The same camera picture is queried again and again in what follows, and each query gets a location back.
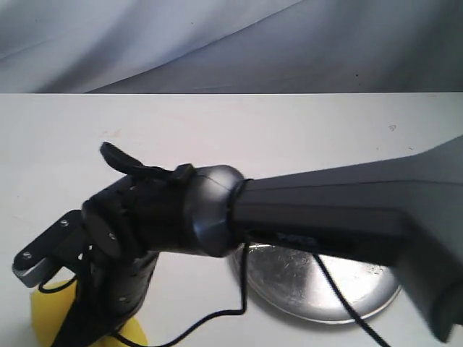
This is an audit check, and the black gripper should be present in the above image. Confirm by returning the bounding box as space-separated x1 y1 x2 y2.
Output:
54 164 194 346

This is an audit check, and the yellow sponge block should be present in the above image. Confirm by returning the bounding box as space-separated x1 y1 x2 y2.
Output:
30 283 148 346

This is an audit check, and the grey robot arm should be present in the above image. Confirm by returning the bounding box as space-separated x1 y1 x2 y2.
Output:
54 137 462 346

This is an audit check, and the round steel plate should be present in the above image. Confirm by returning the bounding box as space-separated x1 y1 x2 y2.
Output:
247 244 400 325

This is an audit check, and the grey-blue backdrop cloth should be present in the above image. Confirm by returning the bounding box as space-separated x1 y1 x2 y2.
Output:
1 1 462 94

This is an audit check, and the black cable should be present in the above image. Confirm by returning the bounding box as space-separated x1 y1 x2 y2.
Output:
38 179 388 347

